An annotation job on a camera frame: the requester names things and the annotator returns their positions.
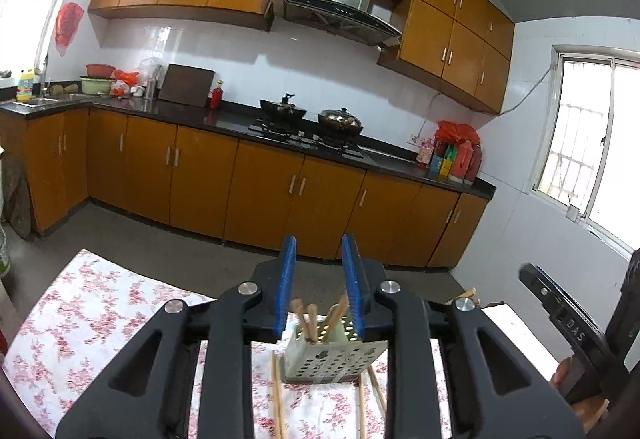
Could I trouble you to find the barred window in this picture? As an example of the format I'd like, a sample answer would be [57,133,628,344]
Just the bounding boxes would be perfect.
[522,44,640,260]

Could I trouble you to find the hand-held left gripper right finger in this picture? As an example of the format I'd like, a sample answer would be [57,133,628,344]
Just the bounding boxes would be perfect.
[341,233,586,439]

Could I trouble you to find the pink floral tablecloth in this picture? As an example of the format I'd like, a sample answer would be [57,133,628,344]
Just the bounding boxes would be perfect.
[2,248,453,439]

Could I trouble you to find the large red bottle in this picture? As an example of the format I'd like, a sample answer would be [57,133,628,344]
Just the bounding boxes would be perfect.
[450,141,473,182]

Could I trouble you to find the dark pot with lid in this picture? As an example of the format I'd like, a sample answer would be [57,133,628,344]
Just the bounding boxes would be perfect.
[317,107,364,136]

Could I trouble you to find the white plastic bag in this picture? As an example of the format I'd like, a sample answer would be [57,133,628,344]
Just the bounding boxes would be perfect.
[137,59,163,84]

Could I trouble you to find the grey hanging cloth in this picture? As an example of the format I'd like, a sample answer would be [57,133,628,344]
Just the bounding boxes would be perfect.
[0,154,32,240]

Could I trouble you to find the white wall cable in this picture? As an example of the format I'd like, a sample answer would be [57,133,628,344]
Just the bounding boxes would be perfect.
[407,61,558,140]

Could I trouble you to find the black kitchen countertop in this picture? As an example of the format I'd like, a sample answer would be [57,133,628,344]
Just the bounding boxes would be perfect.
[0,94,497,200]

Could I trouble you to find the black gas stove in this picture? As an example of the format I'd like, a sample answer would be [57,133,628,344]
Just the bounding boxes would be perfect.
[248,118,376,160]

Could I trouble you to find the green perforated utensil holder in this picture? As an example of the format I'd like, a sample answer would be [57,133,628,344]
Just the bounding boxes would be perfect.
[284,306,390,385]

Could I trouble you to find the person's right hand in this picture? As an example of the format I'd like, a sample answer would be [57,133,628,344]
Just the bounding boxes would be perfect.
[550,356,610,427]

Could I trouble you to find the green basin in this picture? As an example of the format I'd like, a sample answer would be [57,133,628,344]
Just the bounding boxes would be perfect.
[79,76,115,96]

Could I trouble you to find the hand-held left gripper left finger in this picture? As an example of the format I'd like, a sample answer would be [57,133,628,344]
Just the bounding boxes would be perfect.
[56,235,300,439]

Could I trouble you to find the dark wooden cutting board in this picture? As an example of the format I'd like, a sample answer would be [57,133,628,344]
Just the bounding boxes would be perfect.
[158,64,216,108]

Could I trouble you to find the hanging red plastic bag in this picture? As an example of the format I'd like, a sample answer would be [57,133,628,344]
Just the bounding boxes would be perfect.
[55,3,84,54]

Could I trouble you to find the black wok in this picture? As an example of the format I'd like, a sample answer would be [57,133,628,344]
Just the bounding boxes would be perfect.
[259,93,306,120]

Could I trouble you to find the steel sink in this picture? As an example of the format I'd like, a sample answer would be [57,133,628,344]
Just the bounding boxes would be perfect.
[15,94,91,108]

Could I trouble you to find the wooden base cabinets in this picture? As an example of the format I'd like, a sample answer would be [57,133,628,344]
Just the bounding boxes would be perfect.
[0,108,490,270]

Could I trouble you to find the red bag over bottles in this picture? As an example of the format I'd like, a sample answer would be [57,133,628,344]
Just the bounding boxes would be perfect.
[435,120,481,147]

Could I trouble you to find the yellow detergent bottle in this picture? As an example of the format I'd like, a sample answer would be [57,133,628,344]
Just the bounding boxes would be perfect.
[16,67,40,102]

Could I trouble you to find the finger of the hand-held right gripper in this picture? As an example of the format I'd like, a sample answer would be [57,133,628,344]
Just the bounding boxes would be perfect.
[518,262,610,362]

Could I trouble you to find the dark red bottle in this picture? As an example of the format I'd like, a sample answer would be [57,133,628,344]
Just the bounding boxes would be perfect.
[465,144,483,184]

